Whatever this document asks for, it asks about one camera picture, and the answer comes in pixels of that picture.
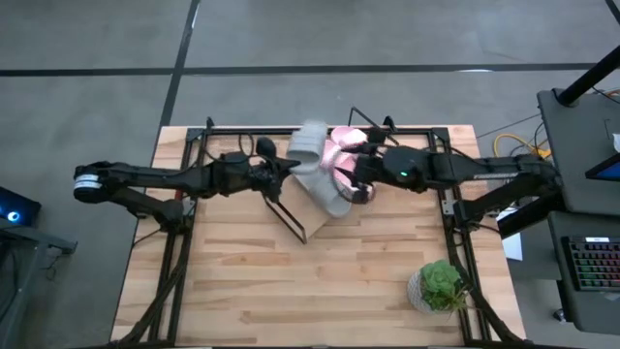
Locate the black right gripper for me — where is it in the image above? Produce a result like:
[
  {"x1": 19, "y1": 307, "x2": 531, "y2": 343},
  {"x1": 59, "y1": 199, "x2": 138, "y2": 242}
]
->
[{"x1": 349, "y1": 127, "x2": 388, "y2": 204}]

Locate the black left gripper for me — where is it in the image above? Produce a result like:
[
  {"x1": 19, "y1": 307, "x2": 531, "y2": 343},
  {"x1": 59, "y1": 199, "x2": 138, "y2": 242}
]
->
[{"x1": 246, "y1": 137, "x2": 301, "y2": 204}]

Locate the grey slide sandal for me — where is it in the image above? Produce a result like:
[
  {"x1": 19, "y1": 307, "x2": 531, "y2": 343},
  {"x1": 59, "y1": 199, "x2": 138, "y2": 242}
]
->
[
  {"x1": 285, "y1": 119, "x2": 329, "y2": 175},
  {"x1": 294, "y1": 169, "x2": 353, "y2": 218}
]

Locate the potted green succulent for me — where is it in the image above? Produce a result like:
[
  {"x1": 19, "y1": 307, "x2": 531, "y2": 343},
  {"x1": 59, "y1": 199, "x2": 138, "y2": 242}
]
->
[{"x1": 407, "y1": 259, "x2": 470, "y2": 315}]

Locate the white paper sheet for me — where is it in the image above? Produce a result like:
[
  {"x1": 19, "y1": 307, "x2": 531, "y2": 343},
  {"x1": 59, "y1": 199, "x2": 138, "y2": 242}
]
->
[{"x1": 501, "y1": 207, "x2": 525, "y2": 262}]

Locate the laptop with blue screen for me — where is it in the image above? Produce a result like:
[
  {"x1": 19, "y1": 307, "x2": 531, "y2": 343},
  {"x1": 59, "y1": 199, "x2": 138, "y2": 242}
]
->
[{"x1": 584, "y1": 153, "x2": 620, "y2": 183}]

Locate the black pole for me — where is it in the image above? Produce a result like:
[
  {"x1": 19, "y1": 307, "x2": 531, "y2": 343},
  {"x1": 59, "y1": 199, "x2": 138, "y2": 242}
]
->
[{"x1": 556, "y1": 46, "x2": 620, "y2": 106}]

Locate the backlit black keyboard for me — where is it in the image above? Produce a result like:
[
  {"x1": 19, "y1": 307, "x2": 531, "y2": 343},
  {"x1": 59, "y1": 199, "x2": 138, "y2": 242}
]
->
[{"x1": 561, "y1": 236, "x2": 620, "y2": 292}]

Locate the grey keyboard desk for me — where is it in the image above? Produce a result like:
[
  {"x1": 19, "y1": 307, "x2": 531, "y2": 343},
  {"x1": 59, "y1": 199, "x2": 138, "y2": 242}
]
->
[{"x1": 546, "y1": 210, "x2": 620, "y2": 335}]

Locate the computer with blue light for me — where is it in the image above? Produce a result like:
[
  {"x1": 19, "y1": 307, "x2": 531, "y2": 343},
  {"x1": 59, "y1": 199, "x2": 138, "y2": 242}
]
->
[{"x1": 0, "y1": 186, "x2": 43, "y2": 227}]

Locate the grey metal stand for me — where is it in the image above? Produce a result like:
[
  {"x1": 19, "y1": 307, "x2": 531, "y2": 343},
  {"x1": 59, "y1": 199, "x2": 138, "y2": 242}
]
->
[{"x1": 0, "y1": 217, "x2": 78, "y2": 349}]

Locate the wooden shelf with black frame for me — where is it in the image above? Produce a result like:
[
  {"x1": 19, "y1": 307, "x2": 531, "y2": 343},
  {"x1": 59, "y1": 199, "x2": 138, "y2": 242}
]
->
[{"x1": 263, "y1": 169, "x2": 340, "y2": 245}]

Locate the thin black wire bracket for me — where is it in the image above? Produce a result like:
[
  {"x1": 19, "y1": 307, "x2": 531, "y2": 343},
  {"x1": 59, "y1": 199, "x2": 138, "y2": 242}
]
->
[{"x1": 347, "y1": 106, "x2": 388, "y2": 131}]

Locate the black metal table frame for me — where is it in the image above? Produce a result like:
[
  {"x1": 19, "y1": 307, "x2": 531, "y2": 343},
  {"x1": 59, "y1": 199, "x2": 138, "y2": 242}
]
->
[{"x1": 113, "y1": 115, "x2": 527, "y2": 349}]

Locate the yellow cable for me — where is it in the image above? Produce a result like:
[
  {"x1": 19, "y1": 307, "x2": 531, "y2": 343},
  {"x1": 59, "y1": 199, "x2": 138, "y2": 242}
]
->
[{"x1": 492, "y1": 133, "x2": 552, "y2": 159}]

